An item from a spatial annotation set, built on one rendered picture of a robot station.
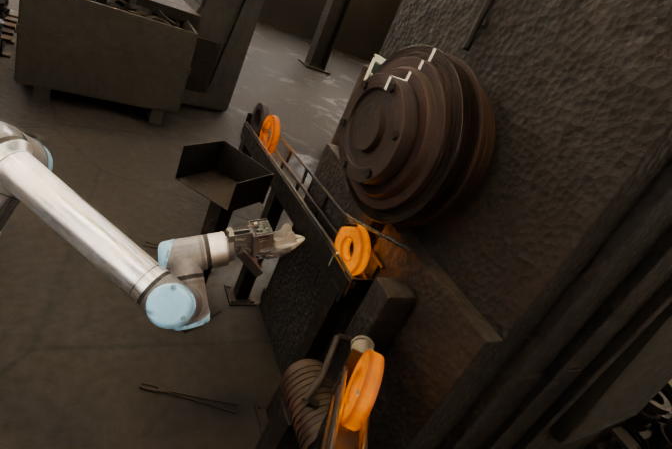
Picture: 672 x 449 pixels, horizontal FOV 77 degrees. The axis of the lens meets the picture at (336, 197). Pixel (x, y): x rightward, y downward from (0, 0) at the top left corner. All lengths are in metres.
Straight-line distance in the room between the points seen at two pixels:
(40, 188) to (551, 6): 1.17
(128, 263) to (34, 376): 0.82
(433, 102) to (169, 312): 0.73
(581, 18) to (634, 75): 0.18
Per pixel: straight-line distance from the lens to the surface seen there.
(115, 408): 1.66
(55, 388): 1.71
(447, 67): 1.05
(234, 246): 1.13
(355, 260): 1.24
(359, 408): 0.90
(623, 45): 1.01
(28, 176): 1.10
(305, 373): 1.18
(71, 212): 1.05
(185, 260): 1.10
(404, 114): 0.98
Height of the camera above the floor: 1.38
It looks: 24 degrees down
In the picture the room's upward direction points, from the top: 24 degrees clockwise
